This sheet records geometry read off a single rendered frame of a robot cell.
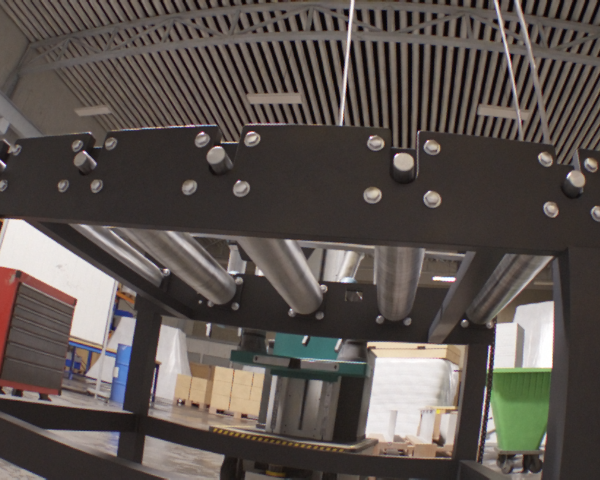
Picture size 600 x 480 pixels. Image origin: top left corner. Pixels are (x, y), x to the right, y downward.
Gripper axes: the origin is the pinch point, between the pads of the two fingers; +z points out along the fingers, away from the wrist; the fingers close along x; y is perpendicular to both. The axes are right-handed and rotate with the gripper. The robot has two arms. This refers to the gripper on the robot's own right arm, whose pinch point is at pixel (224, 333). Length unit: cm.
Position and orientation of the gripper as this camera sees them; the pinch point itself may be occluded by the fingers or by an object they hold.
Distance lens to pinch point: 198.6
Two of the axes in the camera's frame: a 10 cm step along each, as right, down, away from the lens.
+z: -0.6, 7.1, -7.1
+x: -9.9, 0.5, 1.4
